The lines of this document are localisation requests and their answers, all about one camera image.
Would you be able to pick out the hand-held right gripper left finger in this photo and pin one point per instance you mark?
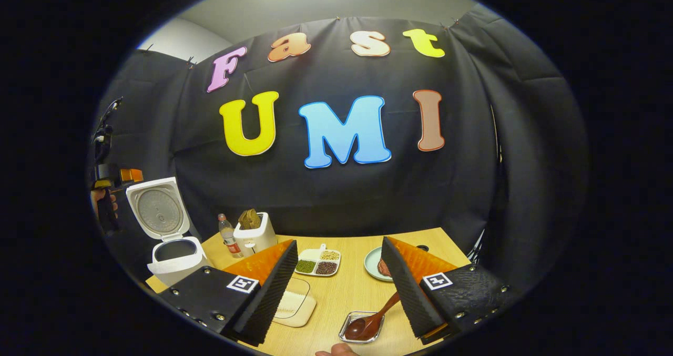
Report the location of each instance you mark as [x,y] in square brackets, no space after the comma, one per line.
[271,293]

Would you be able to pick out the red meat slice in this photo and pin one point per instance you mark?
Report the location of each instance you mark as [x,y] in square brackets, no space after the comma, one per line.
[385,268]

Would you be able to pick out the white divided bean dish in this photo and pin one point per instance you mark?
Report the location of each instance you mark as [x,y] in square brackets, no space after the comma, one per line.
[318,264]

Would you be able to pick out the brown toast slice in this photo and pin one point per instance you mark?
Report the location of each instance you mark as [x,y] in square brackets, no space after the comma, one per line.
[250,219]

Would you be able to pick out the white rice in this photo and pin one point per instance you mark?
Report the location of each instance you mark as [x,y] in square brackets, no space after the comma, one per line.
[297,314]

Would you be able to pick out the clear plastic water bottle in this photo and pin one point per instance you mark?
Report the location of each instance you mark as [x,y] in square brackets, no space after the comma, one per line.
[228,237]

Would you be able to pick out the metal chopstick holder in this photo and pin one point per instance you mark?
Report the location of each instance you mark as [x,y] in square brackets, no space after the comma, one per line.
[347,337]

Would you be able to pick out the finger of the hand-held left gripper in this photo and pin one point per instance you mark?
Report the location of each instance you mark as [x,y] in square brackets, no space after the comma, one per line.
[131,175]

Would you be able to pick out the white rice cooker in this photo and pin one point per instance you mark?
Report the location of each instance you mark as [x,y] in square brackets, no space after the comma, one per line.
[173,264]

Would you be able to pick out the white toaster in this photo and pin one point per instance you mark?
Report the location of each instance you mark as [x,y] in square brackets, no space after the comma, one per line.
[257,240]

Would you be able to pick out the brown wooden spoon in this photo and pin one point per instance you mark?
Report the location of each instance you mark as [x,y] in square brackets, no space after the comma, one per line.
[363,327]

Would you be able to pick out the clear plastic rice container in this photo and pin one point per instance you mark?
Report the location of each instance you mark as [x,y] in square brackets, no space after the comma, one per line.
[299,306]

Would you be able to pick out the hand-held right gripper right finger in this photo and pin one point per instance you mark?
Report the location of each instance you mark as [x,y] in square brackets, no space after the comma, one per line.
[407,293]

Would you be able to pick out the black backdrop cloth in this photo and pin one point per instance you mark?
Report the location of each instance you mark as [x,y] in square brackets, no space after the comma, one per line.
[342,187]

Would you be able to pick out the pale green plate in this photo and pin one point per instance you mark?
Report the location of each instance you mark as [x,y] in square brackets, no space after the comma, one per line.
[372,264]

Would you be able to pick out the metal tripod leg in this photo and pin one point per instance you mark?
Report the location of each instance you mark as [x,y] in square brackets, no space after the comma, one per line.
[478,248]

